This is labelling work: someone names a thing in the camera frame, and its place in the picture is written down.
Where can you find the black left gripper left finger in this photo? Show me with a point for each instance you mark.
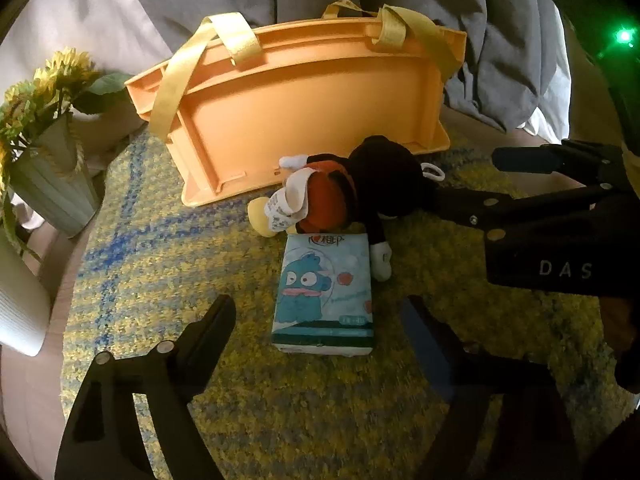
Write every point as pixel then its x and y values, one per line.
pixel 102 438

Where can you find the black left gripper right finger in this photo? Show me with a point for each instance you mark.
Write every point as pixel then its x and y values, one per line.
pixel 534 438

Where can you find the black mouse plush toy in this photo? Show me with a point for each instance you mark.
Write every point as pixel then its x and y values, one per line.
pixel 325 193

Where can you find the blue cartoon tissue pack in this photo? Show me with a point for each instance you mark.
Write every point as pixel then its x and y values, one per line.
pixel 324 299

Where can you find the yellow blue plaid mat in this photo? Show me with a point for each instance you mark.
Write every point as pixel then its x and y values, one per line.
pixel 153 265

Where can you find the grey curtain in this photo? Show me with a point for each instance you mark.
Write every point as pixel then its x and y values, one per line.
pixel 515 72

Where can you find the grey ribbed vase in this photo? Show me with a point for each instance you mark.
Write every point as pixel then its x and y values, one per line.
pixel 51 176

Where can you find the orange plastic storage crate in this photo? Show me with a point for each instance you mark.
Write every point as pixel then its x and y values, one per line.
pixel 235 99

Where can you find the yellow artificial sunflower bouquet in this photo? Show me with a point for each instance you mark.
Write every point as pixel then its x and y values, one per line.
pixel 68 81

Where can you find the white sheer curtain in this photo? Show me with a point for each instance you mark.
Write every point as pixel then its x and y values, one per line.
pixel 118 35

